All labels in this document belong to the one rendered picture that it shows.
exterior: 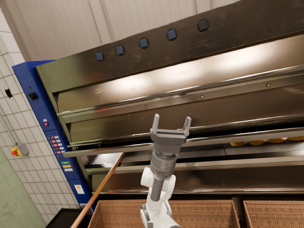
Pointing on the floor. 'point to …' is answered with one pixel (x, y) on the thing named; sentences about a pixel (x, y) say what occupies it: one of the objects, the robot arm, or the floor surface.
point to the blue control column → (22, 72)
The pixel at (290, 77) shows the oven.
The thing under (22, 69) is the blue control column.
